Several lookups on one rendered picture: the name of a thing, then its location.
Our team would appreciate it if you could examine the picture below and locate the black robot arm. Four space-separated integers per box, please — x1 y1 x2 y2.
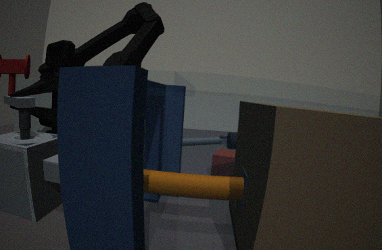
69 2 165 67

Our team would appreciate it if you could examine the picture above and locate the grey crank handle with red grip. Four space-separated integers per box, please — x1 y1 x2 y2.
0 54 36 140

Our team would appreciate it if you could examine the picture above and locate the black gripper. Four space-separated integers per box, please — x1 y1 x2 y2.
10 40 75 134

